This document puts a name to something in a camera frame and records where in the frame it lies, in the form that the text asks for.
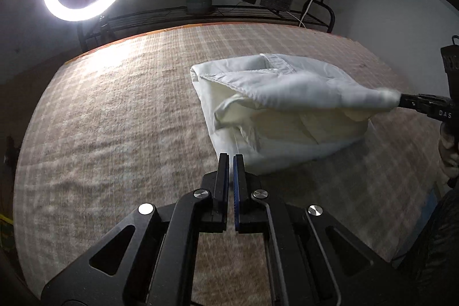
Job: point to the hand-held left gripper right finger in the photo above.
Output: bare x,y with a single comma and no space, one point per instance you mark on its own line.
236,191

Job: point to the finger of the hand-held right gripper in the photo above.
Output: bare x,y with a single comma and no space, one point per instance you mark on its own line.
414,101

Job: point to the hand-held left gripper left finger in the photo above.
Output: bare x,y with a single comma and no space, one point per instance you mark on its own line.
226,184

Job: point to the white garment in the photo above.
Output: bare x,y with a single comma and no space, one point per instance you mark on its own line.
287,105

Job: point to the person's right forearm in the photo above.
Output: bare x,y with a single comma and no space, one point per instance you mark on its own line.
430,248

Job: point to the person's right hand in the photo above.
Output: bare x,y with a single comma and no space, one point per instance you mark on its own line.
450,155

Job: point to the beige plaid blanket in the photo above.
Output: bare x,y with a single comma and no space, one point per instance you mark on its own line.
107,130

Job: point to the black metal rack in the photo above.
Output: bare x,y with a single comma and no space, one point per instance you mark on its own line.
161,17

